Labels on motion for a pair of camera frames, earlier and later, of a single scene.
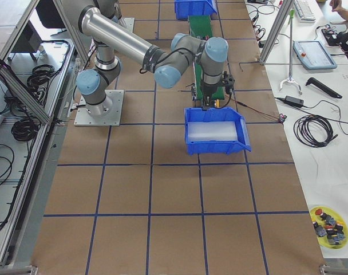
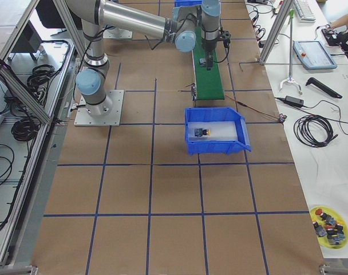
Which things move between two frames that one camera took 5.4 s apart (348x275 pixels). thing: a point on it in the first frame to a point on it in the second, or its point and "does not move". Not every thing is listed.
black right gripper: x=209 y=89 to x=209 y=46
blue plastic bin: x=223 y=114 does not move
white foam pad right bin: x=212 y=131 does not move
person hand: x=336 y=7 to x=334 y=26
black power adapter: x=294 y=101 does not move
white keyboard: x=304 y=11 does not move
